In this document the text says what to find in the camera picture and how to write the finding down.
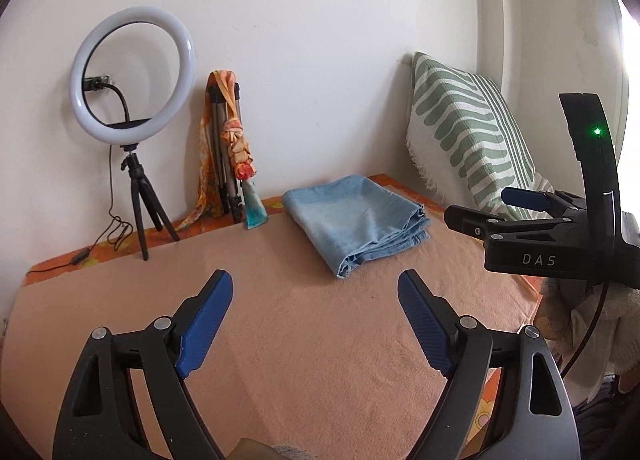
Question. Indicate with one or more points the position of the light blue denim pants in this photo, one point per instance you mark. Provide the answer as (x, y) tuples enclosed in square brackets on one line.
[(353, 221)]

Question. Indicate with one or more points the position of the white ring light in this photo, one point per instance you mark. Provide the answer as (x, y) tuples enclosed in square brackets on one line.
[(132, 75)]

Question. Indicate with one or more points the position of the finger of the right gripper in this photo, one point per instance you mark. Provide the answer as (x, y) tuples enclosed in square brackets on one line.
[(539, 201)]

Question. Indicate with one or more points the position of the orange floral scarf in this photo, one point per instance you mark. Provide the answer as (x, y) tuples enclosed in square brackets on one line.
[(208, 203)]

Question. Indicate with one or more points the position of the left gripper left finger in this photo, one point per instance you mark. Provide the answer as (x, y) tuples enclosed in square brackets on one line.
[(198, 320)]

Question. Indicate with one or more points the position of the black mini tripod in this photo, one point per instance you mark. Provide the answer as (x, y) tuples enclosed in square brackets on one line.
[(143, 195)]

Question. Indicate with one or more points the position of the green patterned white pillow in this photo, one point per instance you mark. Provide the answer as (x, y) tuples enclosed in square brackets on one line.
[(465, 142)]

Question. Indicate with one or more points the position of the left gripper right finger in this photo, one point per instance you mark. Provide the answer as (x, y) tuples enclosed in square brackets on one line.
[(432, 320)]

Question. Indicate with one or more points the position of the silver folded tripod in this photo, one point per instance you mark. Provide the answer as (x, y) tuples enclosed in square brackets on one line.
[(228, 185)]

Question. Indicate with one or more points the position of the beige blanket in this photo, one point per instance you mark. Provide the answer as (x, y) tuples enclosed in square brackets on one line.
[(300, 329)]

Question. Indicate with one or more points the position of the gloved right hand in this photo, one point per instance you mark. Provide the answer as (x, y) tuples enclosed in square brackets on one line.
[(612, 347)]

